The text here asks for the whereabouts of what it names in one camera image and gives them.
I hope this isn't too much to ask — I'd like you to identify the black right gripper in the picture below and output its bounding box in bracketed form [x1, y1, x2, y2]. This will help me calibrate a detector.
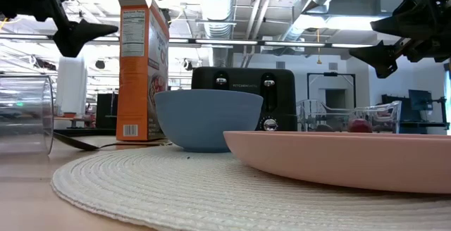
[348, 0, 451, 80]

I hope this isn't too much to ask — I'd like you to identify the orange cereal box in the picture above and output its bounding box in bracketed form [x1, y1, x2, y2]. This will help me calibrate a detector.
[115, 0, 171, 142]

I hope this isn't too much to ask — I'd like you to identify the clear tinted drinking glass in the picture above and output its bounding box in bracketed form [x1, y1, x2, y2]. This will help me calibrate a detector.
[0, 75, 55, 155]

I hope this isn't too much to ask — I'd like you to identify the dark metal spoon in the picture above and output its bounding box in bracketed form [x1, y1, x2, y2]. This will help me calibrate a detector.
[52, 131, 172, 152]

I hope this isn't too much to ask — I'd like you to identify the white column cover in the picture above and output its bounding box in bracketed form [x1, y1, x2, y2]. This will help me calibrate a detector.
[55, 55, 88, 119]

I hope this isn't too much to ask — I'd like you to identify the black computer monitor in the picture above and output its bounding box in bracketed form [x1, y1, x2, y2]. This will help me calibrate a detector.
[408, 89, 434, 112]

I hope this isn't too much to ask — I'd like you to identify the black framed board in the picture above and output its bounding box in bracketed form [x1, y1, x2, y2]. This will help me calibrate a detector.
[307, 71, 357, 101]

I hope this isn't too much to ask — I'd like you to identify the black cabinet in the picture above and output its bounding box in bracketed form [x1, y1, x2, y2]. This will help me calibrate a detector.
[95, 92, 119, 130]

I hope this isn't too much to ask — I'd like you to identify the clear plastic container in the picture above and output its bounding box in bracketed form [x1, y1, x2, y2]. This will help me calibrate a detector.
[296, 99, 403, 135]

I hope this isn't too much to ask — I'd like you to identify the red apple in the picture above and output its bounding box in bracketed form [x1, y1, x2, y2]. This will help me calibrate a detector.
[347, 118, 373, 134]

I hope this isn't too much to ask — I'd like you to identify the pink plate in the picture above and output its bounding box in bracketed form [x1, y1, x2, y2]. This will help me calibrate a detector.
[223, 130, 451, 195]

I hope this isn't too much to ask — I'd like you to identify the long ceiling light strip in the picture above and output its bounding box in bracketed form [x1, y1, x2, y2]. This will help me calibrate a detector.
[168, 37, 374, 49]

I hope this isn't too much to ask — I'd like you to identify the blue bowl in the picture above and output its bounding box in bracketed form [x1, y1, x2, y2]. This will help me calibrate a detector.
[154, 89, 264, 154]

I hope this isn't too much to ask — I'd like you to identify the black four-slot toaster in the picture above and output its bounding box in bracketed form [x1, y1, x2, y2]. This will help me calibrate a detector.
[191, 66, 298, 132]

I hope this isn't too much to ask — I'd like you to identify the white round woven placemat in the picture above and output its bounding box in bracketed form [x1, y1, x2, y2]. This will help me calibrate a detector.
[50, 144, 451, 231]

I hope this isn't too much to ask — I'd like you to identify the black aluminium table frame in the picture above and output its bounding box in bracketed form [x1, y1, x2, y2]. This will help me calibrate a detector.
[52, 127, 118, 137]

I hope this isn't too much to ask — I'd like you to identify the silver ribbed ceiling duct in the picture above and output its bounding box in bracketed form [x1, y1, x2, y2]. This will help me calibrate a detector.
[196, 0, 236, 67]

